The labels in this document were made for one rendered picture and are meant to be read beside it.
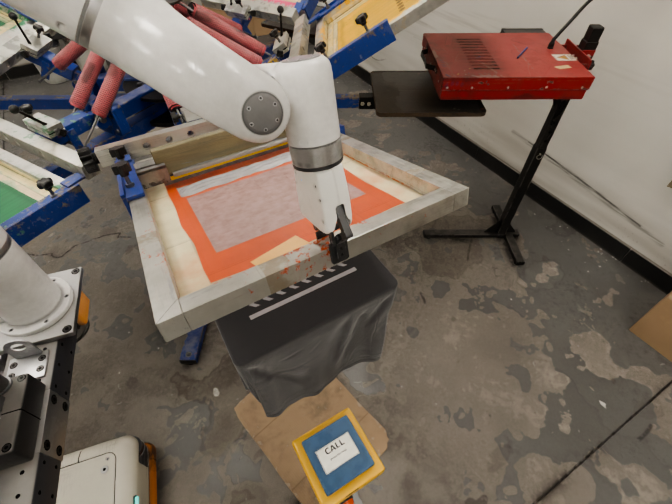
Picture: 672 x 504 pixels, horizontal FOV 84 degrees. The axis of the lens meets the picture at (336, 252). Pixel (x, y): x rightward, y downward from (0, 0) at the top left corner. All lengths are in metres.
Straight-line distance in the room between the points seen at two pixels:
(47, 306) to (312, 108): 0.59
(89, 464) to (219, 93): 1.47
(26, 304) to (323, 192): 0.54
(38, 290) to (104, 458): 0.97
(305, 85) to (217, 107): 0.12
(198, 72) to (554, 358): 2.03
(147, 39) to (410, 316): 1.82
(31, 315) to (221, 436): 1.17
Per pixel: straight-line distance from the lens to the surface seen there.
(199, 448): 1.87
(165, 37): 0.44
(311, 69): 0.50
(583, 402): 2.15
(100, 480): 1.67
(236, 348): 0.90
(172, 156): 1.09
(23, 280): 0.80
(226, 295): 0.58
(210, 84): 0.42
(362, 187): 0.86
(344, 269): 0.99
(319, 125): 0.51
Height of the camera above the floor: 1.73
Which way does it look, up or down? 49 degrees down
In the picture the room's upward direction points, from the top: straight up
